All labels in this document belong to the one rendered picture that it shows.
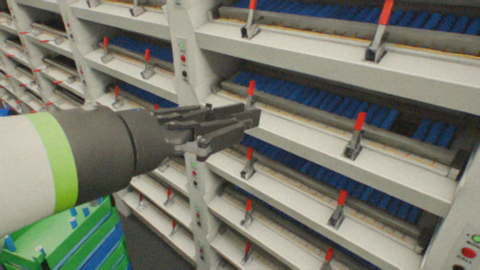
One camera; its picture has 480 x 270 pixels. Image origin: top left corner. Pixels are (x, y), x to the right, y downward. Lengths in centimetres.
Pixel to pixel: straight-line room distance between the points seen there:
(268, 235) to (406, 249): 38
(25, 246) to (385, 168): 106
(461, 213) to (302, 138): 30
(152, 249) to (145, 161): 136
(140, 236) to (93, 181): 146
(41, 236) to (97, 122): 94
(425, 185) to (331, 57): 28
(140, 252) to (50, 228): 58
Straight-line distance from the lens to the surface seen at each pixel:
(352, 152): 61
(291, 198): 79
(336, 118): 67
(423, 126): 69
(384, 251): 74
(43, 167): 27
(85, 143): 28
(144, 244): 170
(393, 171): 62
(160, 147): 33
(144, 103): 124
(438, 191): 61
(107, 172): 29
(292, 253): 93
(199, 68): 81
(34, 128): 29
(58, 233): 120
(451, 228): 63
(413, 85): 54
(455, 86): 52
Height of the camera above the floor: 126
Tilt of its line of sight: 30 degrees down
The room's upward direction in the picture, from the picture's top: straight up
